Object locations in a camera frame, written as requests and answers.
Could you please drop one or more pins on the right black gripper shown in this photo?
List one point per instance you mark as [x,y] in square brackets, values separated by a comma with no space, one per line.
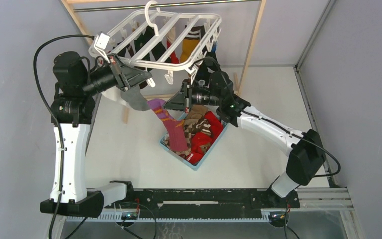
[186,96]

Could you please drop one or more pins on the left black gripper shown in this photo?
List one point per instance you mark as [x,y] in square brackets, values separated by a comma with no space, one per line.
[129,76]

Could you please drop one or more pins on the grey sock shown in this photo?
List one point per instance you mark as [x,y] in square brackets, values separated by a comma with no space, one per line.
[135,99]

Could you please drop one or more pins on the white fluffy sock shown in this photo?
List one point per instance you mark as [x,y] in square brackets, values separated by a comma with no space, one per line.
[115,95]

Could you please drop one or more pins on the purple striped sock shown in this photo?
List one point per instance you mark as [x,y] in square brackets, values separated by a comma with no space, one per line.
[177,140]

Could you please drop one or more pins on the white plastic clip hanger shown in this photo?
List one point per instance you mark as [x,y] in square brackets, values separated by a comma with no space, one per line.
[168,29]

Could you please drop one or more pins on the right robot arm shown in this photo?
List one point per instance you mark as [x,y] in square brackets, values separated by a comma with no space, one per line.
[304,150]

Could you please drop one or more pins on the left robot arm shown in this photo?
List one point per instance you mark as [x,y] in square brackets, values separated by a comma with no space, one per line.
[71,116]

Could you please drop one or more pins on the tan ribbed sock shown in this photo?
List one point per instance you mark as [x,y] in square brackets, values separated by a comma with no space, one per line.
[197,112]

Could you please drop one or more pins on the argyle brown sock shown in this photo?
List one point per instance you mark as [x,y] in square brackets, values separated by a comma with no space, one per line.
[187,138]

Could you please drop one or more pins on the red sock in basket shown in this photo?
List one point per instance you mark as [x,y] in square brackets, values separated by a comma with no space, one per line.
[217,129]

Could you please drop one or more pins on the yellow mustard sock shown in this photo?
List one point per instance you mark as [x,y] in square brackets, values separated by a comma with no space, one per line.
[190,42]

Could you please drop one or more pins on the light blue plastic basket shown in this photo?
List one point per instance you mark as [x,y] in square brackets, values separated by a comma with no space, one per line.
[164,143]

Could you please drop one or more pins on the black hanging sock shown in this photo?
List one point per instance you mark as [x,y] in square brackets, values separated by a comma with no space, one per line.
[206,67]

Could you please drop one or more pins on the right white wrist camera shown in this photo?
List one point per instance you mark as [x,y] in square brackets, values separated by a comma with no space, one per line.
[192,72]

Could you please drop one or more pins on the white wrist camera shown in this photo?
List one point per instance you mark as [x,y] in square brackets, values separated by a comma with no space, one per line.
[192,72]
[99,45]

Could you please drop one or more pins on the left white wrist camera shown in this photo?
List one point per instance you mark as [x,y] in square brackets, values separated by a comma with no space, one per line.
[99,45]

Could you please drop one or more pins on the black mounting rail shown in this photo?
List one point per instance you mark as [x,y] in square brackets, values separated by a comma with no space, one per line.
[176,204]

